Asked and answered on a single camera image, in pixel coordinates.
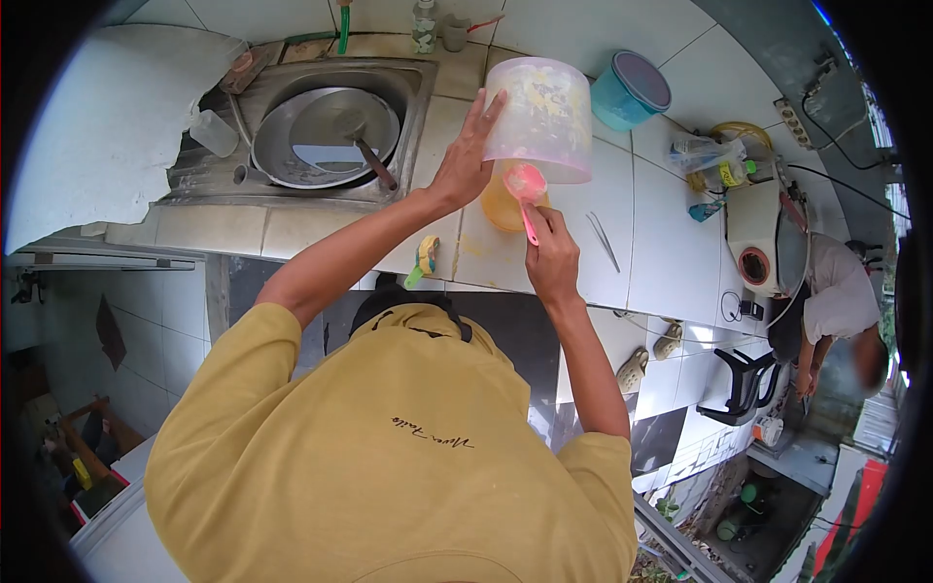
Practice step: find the black plug adapter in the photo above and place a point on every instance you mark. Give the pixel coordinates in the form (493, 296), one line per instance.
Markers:
(751, 310)

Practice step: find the person's right hand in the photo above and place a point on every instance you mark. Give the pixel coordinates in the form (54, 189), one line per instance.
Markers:
(554, 262)

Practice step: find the bottle with yellow label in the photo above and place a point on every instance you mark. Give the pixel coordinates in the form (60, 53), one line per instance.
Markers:
(729, 175)

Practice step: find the clear plastic bag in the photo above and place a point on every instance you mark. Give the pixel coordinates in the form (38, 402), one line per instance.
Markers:
(703, 151)

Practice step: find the person's left thumb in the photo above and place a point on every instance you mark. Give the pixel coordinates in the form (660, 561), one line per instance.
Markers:
(493, 120)

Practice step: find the person's body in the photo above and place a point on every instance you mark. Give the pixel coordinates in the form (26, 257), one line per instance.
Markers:
(393, 466)

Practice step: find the large metal wok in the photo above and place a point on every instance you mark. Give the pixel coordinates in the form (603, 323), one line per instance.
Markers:
(321, 157)

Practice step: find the stainless steel sink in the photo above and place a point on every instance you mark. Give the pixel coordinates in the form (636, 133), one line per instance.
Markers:
(219, 182)

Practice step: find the small teal packet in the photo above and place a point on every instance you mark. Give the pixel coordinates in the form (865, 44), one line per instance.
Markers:
(705, 210)

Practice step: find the pink plastic spoon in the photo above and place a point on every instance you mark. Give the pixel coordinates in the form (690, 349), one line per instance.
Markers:
(526, 186)

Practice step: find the white appliance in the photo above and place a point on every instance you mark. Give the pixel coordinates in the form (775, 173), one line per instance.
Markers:
(124, 532)

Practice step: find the person's right fingers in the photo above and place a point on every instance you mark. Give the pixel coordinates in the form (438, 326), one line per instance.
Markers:
(550, 224)

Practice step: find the black plastic chair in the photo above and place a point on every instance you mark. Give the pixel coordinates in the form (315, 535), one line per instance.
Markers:
(740, 386)

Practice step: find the green and yellow brush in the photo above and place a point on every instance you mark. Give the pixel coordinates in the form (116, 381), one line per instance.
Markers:
(425, 256)

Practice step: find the red toothbrush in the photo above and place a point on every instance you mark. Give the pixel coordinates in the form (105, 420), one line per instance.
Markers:
(487, 22)

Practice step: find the person's left hand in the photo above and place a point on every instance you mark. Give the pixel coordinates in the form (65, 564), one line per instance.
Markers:
(459, 171)

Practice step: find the white power strip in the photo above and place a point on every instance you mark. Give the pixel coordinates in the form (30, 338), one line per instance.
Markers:
(793, 124)

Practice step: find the white rice cooker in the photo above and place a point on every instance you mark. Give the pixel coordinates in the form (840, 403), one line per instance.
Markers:
(754, 226)

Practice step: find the beige sandal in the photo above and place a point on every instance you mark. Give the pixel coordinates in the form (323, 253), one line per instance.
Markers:
(668, 341)
(632, 370)

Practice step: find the clear plastic bottle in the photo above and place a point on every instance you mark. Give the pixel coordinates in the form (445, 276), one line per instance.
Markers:
(213, 133)

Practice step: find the metal tongs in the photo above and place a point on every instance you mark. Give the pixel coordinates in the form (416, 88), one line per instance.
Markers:
(603, 240)

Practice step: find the wooden chair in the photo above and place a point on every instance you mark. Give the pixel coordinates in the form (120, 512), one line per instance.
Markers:
(91, 444)

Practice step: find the yellow plastic bowl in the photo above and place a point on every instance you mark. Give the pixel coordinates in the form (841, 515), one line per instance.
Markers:
(499, 208)

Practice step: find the teal container with dark lid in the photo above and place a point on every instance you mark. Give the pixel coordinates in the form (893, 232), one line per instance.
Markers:
(619, 102)

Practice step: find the grey cup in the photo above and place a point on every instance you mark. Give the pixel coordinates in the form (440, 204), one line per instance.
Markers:
(455, 35)

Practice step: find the brown wooden block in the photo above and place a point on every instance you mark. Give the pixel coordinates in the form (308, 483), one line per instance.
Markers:
(244, 69)

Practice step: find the clear bottle with green print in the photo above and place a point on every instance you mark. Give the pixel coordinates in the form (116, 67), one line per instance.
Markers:
(423, 29)

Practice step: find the person's left fingers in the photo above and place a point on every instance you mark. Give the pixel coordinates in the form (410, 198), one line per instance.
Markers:
(470, 120)

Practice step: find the translucent pink plastic container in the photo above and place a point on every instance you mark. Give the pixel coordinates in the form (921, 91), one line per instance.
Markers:
(543, 116)

